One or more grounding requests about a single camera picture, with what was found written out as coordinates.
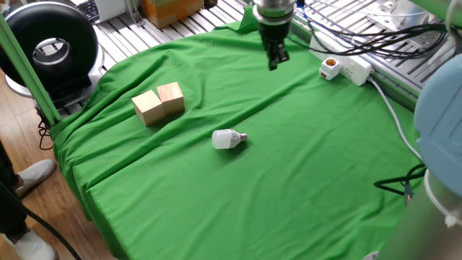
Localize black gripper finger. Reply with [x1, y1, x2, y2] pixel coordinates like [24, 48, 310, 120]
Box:
[268, 43, 291, 72]
[264, 40, 276, 61]

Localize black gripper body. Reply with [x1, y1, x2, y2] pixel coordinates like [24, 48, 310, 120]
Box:
[258, 21, 290, 52]

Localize white plug-in bulb holder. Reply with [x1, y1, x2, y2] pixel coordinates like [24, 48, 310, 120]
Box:
[318, 56, 341, 81]

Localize white LED bulb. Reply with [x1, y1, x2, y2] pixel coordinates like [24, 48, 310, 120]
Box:
[211, 129, 249, 150]

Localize white power strip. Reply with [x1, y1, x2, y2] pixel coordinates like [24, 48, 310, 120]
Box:
[309, 34, 372, 87]

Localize cardboard box yellow tape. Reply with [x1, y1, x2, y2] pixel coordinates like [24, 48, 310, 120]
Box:
[140, 0, 205, 29]

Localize reddish wooden cube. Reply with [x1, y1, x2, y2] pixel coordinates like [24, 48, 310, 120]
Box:
[156, 81, 186, 116]

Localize pale wooden cube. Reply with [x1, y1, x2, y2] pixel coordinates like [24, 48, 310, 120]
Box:
[131, 90, 166, 127]

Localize green cloth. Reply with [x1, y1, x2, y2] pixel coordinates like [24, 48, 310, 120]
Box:
[50, 5, 427, 260]

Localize white box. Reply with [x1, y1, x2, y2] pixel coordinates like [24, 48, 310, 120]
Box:
[94, 0, 128, 23]

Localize black keyboard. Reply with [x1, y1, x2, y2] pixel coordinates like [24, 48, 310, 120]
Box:
[76, 0, 100, 23]

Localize black trouser leg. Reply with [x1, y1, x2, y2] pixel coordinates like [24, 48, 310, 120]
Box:
[0, 139, 29, 241]

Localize dark blue cable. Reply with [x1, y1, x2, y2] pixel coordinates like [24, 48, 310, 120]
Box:
[296, 0, 315, 26]

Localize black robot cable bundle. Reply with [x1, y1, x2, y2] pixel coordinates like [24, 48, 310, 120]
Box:
[288, 0, 452, 61]

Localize silver mount plate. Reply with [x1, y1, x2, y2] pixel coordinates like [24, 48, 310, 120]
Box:
[367, 0, 452, 48]

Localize thin black wire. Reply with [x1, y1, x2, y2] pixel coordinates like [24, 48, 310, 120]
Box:
[37, 108, 55, 151]

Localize green frame post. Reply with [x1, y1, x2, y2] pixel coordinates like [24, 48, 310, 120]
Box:
[0, 12, 62, 127]

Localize black ring-shaped device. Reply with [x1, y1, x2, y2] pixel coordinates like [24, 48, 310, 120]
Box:
[0, 1, 106, 109]

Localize thick black floor cable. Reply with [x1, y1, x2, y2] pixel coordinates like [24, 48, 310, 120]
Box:
[0, 182, 83, 260]

